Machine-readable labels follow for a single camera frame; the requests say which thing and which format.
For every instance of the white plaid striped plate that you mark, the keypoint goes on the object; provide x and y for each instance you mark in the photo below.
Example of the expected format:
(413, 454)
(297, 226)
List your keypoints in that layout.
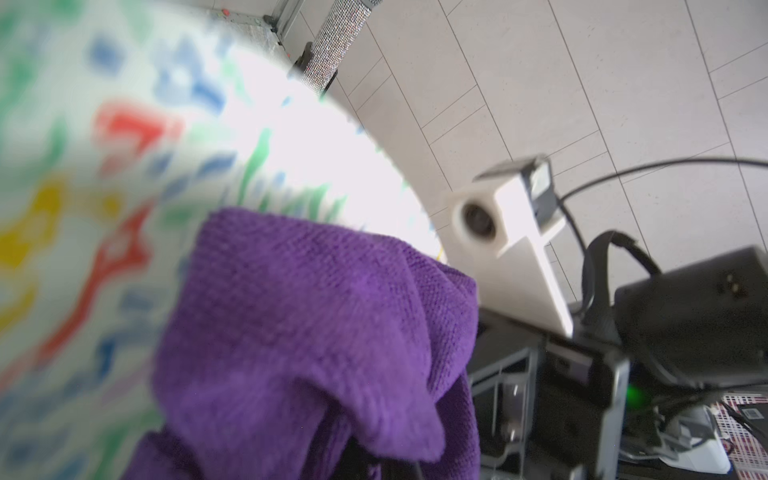
(747, 455)

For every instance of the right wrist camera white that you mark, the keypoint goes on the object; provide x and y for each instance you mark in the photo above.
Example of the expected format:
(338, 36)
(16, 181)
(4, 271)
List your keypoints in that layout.
(502, 222)

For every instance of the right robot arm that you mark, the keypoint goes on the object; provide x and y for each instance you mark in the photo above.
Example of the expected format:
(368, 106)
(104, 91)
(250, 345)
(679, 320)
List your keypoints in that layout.
(632, 386)

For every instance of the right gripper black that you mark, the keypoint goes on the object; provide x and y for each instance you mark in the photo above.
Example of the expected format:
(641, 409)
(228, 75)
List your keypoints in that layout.
(547, 407)

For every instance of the glitter microphone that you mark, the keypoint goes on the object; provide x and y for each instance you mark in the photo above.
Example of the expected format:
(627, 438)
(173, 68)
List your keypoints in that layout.
(322, 57)

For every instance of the colourful squiggle pattern plate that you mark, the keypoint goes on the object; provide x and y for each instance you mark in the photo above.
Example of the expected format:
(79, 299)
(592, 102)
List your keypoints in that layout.
(124, 125)

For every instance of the purple microfibre cloth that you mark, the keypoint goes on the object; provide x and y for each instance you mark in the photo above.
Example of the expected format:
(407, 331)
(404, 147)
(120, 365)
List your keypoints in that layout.
(300, 350)

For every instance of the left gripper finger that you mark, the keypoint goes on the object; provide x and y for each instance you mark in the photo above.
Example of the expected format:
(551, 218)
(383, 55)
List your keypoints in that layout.
(401, 470)

